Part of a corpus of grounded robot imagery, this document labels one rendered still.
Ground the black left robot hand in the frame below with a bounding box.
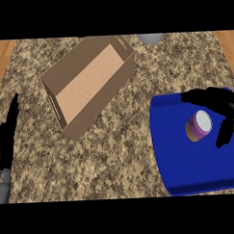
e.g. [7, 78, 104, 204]
[0, 92, 23, 176]

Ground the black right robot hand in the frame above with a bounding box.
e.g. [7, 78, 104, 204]
[179, 86, 234, 151]

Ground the grey rounded object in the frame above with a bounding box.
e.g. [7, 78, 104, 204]
[137, 33, 165, 45]

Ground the purple and yellow can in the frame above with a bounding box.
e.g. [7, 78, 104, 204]
[183, 109, 215, 143]

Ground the blue tray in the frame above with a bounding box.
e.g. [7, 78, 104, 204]
[148, 86, 234, 197]

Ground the brown cardboard box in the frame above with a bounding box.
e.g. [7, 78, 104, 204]
[39, 35, 140, 143]

